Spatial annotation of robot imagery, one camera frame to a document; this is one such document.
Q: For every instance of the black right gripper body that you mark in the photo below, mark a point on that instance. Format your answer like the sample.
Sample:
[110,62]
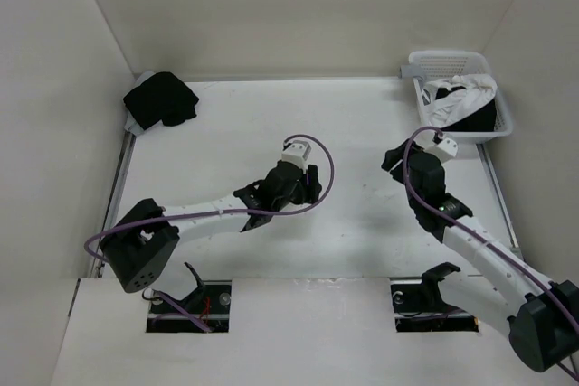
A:
[398,172]

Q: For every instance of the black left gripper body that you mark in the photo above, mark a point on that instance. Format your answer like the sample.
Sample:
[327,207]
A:
[303,192]

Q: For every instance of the white tank top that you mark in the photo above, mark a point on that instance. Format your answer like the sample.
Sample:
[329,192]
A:
[447,101]

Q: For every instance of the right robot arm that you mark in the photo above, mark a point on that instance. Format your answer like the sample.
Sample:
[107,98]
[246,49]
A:
[538,316]

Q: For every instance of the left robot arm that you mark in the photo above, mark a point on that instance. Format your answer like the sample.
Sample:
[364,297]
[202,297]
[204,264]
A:
[140,251]

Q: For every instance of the black tank top in basket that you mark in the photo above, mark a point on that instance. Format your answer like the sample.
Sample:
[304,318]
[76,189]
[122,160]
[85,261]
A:
[483,120]

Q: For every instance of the folded black tank top stack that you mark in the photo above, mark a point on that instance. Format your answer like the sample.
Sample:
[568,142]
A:
[162,99]

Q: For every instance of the grey clip on basket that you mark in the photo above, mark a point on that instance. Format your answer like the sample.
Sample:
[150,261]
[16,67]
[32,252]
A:
[411,71]

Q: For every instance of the white plastic laundry basket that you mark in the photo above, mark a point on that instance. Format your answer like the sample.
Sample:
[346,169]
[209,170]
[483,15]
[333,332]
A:
[444,64]

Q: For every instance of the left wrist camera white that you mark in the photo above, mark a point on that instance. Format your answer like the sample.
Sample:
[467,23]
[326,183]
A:
[296,152]

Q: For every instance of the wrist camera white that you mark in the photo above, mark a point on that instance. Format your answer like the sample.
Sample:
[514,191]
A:
[443,147]
[296,152]

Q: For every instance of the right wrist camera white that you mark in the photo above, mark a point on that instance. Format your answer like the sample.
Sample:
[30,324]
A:
[443,147]

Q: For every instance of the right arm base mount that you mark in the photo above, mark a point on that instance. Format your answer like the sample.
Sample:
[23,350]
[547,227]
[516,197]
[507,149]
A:
[419,308]

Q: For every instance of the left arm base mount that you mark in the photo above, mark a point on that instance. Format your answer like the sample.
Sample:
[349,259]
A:
[210,303]

